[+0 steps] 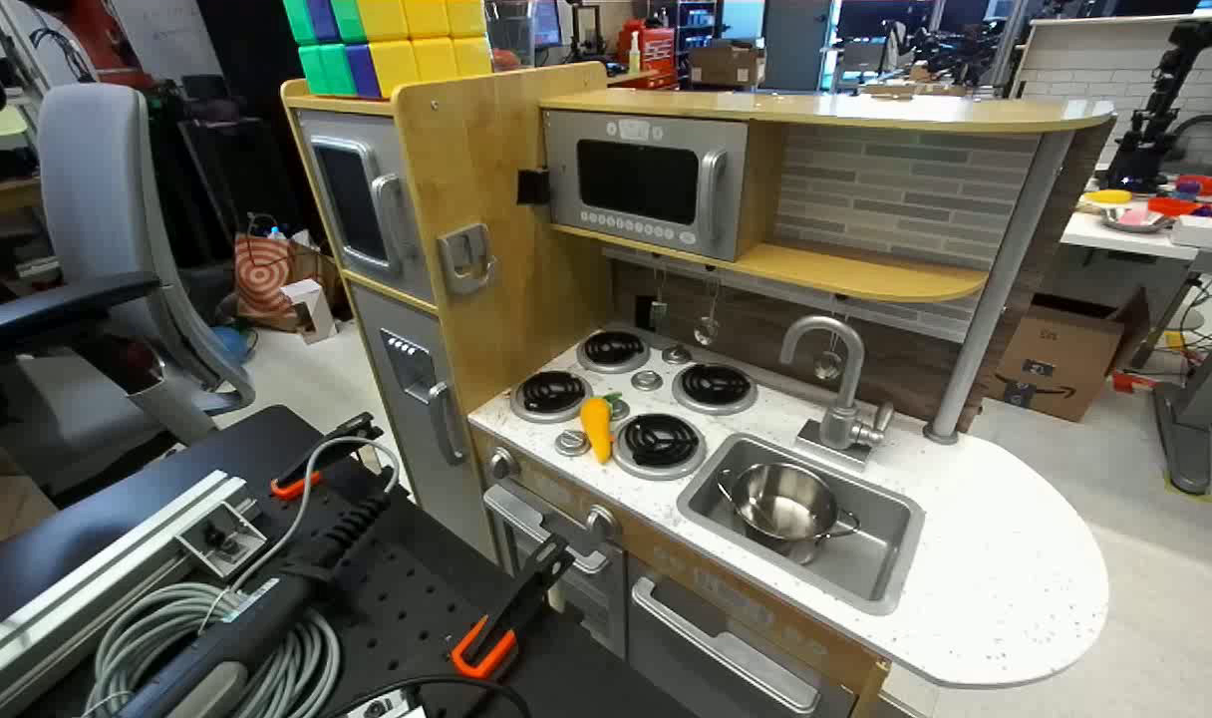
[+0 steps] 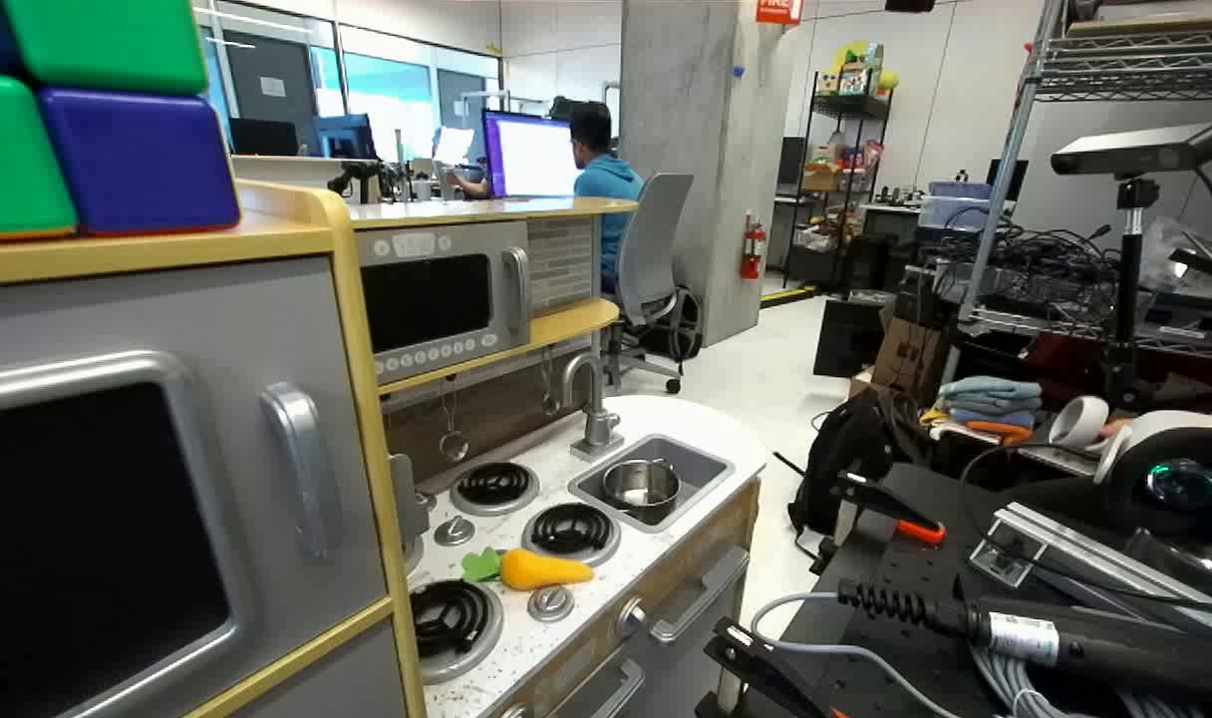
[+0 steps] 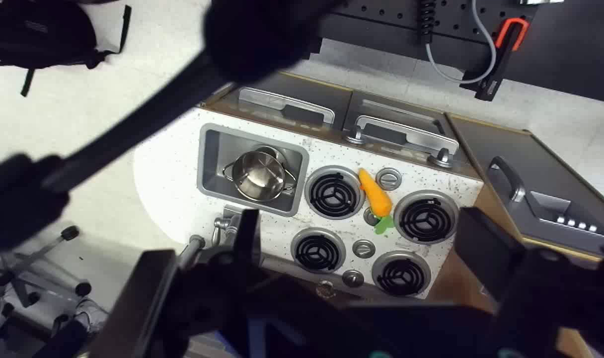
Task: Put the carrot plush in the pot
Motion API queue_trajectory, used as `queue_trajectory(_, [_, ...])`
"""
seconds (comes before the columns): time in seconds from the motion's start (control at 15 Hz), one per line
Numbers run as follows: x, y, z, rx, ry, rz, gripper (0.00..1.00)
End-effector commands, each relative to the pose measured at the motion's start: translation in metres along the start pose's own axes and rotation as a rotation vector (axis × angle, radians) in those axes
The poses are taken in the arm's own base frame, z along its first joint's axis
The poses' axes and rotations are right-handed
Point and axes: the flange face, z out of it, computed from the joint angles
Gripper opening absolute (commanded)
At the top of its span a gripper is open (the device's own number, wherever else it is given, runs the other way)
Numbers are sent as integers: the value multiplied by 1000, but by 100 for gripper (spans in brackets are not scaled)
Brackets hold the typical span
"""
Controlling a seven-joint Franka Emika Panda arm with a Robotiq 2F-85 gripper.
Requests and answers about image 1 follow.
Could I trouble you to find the small black box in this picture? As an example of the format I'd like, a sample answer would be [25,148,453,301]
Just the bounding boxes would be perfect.
[515,164,555,212]

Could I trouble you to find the grey toy sink basin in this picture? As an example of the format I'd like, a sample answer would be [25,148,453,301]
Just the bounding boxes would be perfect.
[672,430,929,617]

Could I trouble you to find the white thin cable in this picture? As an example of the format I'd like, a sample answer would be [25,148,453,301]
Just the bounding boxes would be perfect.
[214,427,408,608]

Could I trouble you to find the white side table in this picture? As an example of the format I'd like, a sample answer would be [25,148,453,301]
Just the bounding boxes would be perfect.
[1055,195,1212,498]

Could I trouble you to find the grey toy fridge door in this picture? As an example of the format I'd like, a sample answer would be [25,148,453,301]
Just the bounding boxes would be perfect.
[295,109,433,302]

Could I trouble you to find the grey toy cabinet door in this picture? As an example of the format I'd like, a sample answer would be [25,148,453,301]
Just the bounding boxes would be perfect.
[627,571,858,718]

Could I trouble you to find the small orange black clamp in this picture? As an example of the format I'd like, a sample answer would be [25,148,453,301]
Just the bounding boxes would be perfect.
[266,406,388,507]

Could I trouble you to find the black ribbed handle tool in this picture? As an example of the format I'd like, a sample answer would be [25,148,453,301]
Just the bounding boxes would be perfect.
[117,490,397,718]

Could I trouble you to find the orange carrot plush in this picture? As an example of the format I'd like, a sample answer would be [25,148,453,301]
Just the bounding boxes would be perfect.
[577,390,635,471]

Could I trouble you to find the grey toy freezer door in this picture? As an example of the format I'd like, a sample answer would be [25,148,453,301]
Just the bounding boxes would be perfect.
[349,284,501,566]

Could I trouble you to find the orange patterned bag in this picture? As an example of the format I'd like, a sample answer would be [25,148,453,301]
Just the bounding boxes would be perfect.
[228,227,305,334]

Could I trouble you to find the brown cardboard box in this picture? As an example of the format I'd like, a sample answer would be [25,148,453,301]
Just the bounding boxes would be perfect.
[987,288,1155,427]

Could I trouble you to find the colourful toys on table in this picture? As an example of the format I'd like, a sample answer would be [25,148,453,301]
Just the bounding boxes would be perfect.
[1079,171,1212,240]

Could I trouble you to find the black device on table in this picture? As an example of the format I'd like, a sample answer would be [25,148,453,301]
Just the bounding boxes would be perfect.
[1099,14,1212,195]

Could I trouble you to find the grey office chair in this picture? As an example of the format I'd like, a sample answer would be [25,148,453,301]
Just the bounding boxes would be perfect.
[0,79,258,447]

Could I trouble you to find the multicolour foam block cube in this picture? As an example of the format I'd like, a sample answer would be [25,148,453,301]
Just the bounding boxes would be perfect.
[279,0,498,103]

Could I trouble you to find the large orange black clamp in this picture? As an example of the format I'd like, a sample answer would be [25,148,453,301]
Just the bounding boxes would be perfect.
[448,536,577,685]

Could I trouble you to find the aluminium extrusion rail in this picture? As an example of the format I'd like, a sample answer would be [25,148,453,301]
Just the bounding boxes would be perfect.
[0,467,251,705]

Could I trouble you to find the grey coiled cable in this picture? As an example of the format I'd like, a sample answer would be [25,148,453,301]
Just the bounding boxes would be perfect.
[74,579,348,718]

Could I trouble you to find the red container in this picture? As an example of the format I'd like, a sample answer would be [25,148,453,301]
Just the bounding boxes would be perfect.
[635,23,682,94]

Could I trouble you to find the grey toy microwave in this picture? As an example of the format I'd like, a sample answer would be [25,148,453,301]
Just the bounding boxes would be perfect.
[538,109,752,269]

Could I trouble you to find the hanging toy utensil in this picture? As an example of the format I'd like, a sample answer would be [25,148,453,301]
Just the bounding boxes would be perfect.
[646,269,672,334]
[689,277,725,353]

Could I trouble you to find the grey toy oven door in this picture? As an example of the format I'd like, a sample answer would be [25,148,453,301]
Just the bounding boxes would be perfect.
[480,454,635,659]

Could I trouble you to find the metal latch plate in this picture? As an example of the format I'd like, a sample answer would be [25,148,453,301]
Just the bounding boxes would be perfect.
[433,219,498,301]

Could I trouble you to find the white board panel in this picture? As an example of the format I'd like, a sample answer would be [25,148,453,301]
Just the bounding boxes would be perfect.
[1014,7,1212,179]

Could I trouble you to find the wooden toy kitchen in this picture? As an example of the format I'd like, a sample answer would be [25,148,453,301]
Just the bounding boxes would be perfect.
[279,55,1116,718]

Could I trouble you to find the silver toy faucet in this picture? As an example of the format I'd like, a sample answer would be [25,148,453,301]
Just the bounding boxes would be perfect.
[776,312,895,462]

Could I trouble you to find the steel pot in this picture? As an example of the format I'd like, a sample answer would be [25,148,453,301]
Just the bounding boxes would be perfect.
[712,454,860,555]

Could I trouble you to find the metal corner bracket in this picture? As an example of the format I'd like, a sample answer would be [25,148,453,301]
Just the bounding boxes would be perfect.
[175,498,272,583]

